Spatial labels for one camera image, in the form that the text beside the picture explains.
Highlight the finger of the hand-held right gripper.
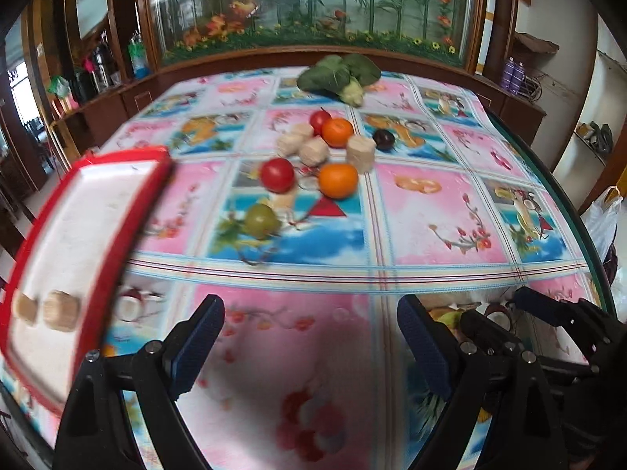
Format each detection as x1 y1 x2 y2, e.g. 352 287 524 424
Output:
459 309 523 349
512 286 596 334

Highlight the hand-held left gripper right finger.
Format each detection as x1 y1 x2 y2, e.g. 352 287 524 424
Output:
397 294 556 470

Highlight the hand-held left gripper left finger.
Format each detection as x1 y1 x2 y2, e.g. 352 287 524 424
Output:
53 294 226 470

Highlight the red and white tray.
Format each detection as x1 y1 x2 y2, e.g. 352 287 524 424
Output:
0 148 173 412

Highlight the white plastic bag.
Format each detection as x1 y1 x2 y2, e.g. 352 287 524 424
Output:
580 186 626 275

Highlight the printed pink tablecloth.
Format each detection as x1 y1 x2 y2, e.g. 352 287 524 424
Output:
0 66 613 470

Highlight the green round fruit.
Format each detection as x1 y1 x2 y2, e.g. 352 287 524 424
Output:
243 204 282 240

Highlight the pair of shoes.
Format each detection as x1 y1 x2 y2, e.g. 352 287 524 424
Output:
575 121 614 154

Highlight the orange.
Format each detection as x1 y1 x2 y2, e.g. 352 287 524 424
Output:
322 117 354 148
318 163 359 200

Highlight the large red tomato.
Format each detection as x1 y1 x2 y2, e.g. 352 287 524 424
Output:
259 157 296 193

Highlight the red apple back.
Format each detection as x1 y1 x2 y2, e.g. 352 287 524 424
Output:
310 110 333 136

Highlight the brown wooden counter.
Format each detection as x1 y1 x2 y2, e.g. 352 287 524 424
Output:
49 66 170 160

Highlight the green leafy vegetable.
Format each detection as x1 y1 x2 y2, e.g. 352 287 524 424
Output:
297 55 382 107

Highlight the green and blue bottle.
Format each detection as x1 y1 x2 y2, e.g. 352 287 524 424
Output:
128 32 150 80

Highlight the dark thermos flask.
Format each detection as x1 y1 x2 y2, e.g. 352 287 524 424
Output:
92 46 111 90

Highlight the fish tank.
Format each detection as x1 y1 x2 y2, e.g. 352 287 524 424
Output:
142 0 483 67

